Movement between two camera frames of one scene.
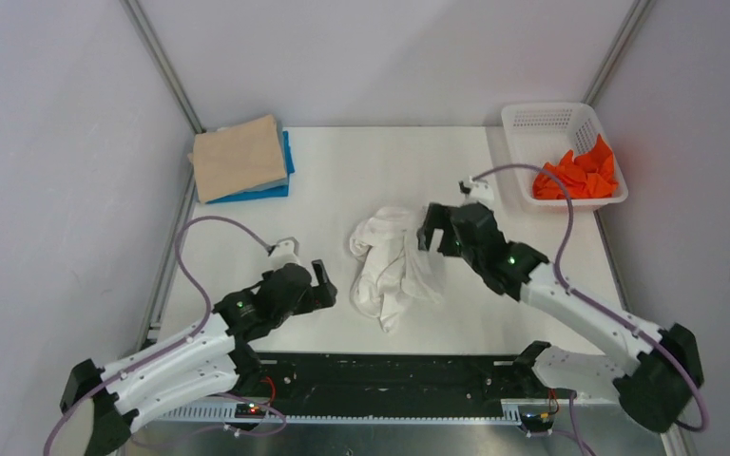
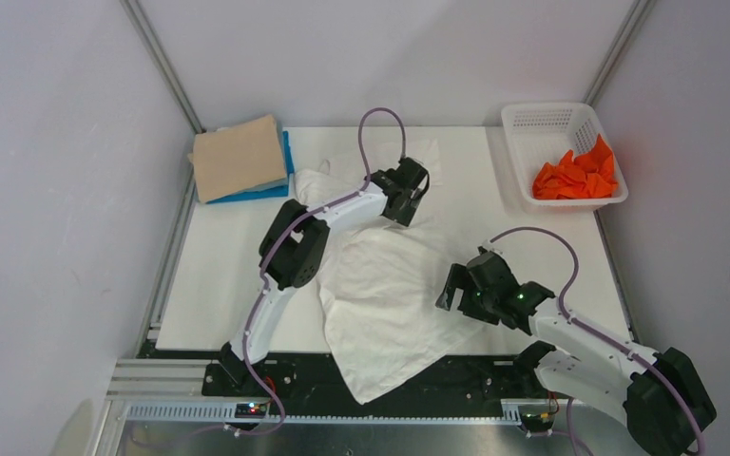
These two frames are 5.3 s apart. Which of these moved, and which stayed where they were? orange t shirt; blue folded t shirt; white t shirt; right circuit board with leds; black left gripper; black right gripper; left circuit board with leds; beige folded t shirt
Moved: white t shirt; black right gripper; black left gripper
Stayed: blue folded t shirt; orange t shirt; beige folded t shirt; right circuit board with leds; left circuit board with leds
